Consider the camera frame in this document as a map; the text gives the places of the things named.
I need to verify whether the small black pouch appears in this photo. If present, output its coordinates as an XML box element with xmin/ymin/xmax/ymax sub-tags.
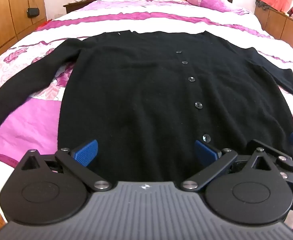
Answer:
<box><xmin>27</xmin><ymin>7</ymin><xmax>40</xmax><ymax>19</ymax></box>

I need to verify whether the light wooden wardrobe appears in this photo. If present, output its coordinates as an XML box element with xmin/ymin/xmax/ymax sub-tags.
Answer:
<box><xmin>0</xmin><ymin>0</ymin><xmax>48</xmax><ymax>62</ymax></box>

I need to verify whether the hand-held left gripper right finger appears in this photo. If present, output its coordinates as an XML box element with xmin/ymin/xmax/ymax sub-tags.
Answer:
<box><xmin>182</xmin><ymin>140</ymin><xmax>278</xmax><ymax>192</ymax></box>

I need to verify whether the black button cardigan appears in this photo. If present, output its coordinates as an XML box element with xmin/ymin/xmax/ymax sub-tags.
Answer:
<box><xmin>0</xmin><ymin>30</ymin><xmax>293</xmax><ymax>183</ymax></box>

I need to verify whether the dark wooden nightstand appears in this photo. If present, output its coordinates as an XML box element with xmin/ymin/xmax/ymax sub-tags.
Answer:
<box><xmin>63</xmin><ymin>0</ymin><xmax>97</xmax><ymax>15</ymax></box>

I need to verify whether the purple floral bedspread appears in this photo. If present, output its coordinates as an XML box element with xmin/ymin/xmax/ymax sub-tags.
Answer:
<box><xmin>0</xmin><ymin>0</ymin><xmax>293</xmax><ymax>233</ymax></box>

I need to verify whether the brown wooden dresser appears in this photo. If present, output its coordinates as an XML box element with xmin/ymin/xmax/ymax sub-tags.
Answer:
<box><xmin>254</xmin><ymin>4</ymin><xmax>293</xmax><ymax>62</ymax></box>

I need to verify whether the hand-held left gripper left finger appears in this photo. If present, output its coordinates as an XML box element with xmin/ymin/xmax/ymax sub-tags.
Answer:
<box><xmin>19</xmin><ymin>140</ymin><xmax>112</xmax><ymax>192</ymax></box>

